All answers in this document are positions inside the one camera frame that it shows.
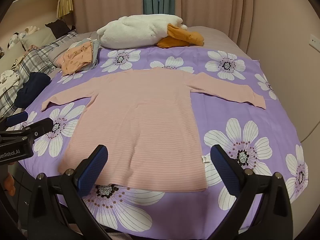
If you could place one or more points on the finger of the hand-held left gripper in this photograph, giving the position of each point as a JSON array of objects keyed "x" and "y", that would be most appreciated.
[
  {"x": 37, "y": 128},
  {"x": 17, "y": 119}
]

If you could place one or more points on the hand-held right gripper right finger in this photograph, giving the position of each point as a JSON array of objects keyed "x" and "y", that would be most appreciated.
[{"x": 225, "y": 172}]

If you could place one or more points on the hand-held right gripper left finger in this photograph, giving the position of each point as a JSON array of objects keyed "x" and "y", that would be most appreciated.
[{"x": 93, "y": 171}]

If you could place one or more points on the pink striped sweater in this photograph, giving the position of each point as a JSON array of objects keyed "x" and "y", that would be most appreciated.
[{"x": 140, "y": 130}]

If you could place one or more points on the navy cloth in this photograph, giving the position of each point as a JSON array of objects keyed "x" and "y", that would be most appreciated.
[{"x": 31, "y": 87}]

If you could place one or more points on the orange object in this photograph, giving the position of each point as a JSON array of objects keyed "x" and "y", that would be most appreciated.
[{"x": 8, "y": 182}]

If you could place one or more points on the purple floral bed sheet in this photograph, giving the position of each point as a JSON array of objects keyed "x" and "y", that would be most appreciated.
[{"x": 175, "y": 211}]

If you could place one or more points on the plaid bedding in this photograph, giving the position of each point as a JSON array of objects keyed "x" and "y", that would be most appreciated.
[{"x": 37, "y": 57}]

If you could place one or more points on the black and white plush toy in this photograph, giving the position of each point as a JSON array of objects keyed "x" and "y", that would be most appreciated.
[{"x": 13, "y": 39}]

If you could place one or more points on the orange printed folded garment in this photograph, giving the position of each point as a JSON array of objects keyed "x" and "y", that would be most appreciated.
[{"x": 75, "y": 57}]

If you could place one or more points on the beige pillow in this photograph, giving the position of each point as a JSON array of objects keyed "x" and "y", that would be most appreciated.
[{"x": 37, "y": 38}]

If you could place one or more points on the pale plush toy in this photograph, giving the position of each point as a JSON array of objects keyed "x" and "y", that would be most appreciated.
[{"x": 28, "y": 30}]

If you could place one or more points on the grey folded garment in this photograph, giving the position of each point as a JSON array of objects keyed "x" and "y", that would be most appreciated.
[{"x": 96, "y": 55}]

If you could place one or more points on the black cloth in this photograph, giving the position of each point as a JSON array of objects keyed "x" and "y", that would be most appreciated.
[{"x": 60, "y": 27}]

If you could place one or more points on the yellow striped hanging cloth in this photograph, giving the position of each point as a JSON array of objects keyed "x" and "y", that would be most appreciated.
[{"x": 65, "y": 3}]

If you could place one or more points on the pink curtain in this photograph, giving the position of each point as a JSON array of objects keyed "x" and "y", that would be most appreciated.
[
  {"x": 107, "y": 2},
  {"x": 217, "y": 2}
]

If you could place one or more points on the white power strip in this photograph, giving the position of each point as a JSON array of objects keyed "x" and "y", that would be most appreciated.
[{"x": 314, "y": 40}]

